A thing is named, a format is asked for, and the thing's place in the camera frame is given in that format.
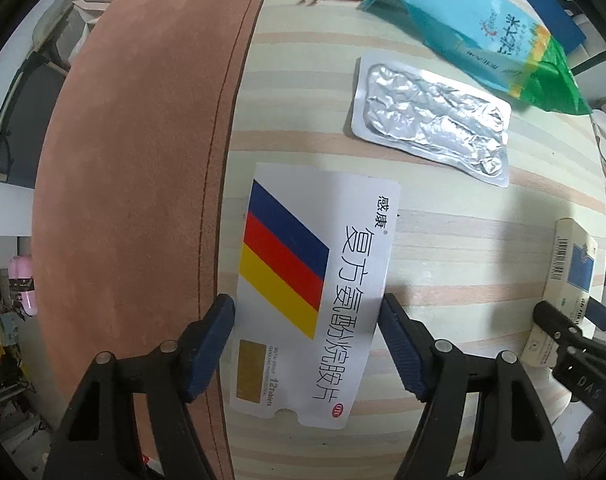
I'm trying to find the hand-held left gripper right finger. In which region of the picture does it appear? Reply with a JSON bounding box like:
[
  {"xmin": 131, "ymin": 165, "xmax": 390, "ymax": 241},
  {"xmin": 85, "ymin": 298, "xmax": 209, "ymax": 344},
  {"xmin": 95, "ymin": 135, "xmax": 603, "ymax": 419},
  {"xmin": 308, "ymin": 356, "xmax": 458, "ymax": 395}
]
[{"xmin": 379, "ymin": 294, "xmax": 568, "ymax": 480}]

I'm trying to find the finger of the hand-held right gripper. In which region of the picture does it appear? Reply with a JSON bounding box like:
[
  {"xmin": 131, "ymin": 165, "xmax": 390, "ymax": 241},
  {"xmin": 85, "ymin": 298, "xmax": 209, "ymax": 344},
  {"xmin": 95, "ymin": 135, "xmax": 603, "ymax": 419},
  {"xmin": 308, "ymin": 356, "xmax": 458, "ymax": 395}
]
[
  {"xmin": 588, "ymin": 300, "xmax": 606, "ymax": 333},
  {"xmin": 533, "ymin": 301, "xmax": 584, "ymax": 351}
]

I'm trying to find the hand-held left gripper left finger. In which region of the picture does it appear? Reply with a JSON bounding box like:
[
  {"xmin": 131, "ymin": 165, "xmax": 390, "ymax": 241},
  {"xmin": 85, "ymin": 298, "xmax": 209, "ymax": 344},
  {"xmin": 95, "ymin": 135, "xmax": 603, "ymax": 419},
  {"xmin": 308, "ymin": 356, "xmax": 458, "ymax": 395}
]
[{"xmin": 43, "ymin": 294, "xmax": 236, "ymax": 480}]

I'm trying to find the blue white medicine box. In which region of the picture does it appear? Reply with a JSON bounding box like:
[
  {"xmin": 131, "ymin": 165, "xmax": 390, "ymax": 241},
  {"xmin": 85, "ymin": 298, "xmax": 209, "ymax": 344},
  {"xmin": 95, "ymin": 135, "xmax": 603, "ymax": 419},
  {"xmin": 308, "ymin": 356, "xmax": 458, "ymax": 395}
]
[{"xmin": 522, "ymin": 217, "xmax": 598, "ymax": 367}]

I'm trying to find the white striped medicine box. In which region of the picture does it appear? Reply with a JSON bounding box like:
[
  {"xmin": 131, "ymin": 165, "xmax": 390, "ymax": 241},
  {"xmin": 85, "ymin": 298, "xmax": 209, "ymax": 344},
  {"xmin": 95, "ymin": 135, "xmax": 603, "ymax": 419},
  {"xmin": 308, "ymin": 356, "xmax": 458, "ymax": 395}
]
[{"xmin": 229, "ymin": 162, "xmax": 401, "ymax": 430}]

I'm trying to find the person's right forearm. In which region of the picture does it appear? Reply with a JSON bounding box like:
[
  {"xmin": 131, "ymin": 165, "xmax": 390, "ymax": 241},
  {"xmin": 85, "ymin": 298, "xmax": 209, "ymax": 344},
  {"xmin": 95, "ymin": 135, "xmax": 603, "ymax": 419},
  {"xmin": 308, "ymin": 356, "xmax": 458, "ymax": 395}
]
[{"xmin": 573, "ymin": 407, "xmax": 606, "ymax": 480}]

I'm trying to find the striped cat print tablecloth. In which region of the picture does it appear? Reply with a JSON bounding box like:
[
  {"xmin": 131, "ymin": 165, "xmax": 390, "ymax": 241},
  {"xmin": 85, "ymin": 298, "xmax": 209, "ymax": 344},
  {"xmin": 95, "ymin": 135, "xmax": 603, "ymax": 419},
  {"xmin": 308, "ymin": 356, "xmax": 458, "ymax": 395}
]
[{"xmin": 30, "ymin": 0, "xmax": 606, "ymax": 480}]

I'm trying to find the pink plastic item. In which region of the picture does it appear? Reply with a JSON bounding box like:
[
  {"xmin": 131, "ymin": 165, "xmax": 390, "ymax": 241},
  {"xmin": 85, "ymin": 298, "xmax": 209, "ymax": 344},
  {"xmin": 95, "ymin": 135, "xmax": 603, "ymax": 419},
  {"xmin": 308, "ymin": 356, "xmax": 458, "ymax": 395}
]
[{"xmin": 8, "ymin": 255, "xmax": 38, "ymax": 317}]

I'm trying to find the cluttered shelf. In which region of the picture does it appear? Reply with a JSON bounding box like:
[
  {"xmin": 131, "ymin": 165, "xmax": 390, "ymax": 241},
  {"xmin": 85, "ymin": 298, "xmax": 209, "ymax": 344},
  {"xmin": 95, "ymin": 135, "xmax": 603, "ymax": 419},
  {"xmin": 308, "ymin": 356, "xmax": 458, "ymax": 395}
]
[{"xmin": 0, "ymin": 270, "xmax": 54, "ymax": 461}]

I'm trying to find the silver foil blister pack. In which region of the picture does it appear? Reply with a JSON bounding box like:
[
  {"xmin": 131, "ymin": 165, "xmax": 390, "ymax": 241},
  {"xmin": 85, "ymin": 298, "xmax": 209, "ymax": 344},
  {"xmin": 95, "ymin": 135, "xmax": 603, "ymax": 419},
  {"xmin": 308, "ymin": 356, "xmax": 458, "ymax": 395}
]
[{"xmin": 349, "ymin": 51, "xmax": 512, "ymax": 188}]

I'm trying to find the teal green snack bag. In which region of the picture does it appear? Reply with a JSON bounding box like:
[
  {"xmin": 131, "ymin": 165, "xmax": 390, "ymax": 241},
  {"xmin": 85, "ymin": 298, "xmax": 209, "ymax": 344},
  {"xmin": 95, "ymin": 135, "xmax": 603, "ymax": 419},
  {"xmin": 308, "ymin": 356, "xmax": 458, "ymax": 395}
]
[{"xmin": 359, "ymin": 0, "xmax": 594, "ymax": 116}]

